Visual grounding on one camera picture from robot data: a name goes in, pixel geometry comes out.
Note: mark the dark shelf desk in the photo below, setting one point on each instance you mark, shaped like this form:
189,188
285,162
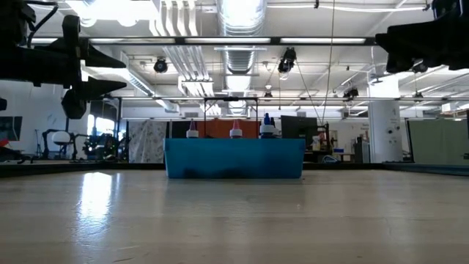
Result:
326,146

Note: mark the orange panel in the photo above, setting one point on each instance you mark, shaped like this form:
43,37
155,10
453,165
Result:
216,128

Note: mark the white spray bottle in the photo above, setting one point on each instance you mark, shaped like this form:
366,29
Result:
316,143

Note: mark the blue plastic bin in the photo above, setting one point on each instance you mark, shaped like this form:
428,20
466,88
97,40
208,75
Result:
234,157

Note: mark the grey horizontal pipe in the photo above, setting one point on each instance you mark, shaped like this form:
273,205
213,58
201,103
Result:
183,98

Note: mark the black monitor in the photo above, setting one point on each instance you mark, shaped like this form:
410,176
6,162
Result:
298,126

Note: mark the black overhead light bar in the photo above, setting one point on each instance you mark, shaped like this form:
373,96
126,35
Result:
275,40

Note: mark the black background robot rig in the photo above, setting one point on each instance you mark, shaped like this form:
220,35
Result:
99,146

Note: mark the white globe lamp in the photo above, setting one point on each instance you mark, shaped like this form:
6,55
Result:
61,137

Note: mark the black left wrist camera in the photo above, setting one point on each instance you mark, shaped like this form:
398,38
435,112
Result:
12,22

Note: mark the white round column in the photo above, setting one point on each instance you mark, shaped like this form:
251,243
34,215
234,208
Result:
386,135

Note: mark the black background gantry frame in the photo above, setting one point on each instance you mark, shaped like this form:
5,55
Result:
119,117

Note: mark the white patterned cloth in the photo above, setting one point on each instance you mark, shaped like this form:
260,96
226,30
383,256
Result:
146,141

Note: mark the blue tip food coloring bottle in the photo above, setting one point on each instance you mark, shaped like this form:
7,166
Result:
266,128

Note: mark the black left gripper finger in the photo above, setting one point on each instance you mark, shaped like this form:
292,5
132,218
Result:
99,58
78,102

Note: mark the grey green partition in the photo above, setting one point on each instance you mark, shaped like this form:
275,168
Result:
438,141

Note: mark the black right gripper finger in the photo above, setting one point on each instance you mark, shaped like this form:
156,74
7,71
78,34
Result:
403,62
410,40

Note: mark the grey cabinet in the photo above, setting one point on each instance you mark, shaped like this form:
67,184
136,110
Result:
362,152

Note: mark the red tip food coloring bottle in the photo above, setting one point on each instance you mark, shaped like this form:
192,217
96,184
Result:
192,132

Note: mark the silver ceiling duct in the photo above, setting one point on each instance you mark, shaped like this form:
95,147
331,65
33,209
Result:
240,22

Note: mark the black ceiling spotlight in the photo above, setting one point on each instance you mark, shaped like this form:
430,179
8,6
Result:
287,60
420,69
160,65
351,92

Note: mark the small blue box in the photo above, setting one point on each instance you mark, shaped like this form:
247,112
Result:
339,150

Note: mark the dark wall picture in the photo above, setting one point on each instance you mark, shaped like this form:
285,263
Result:
11,126

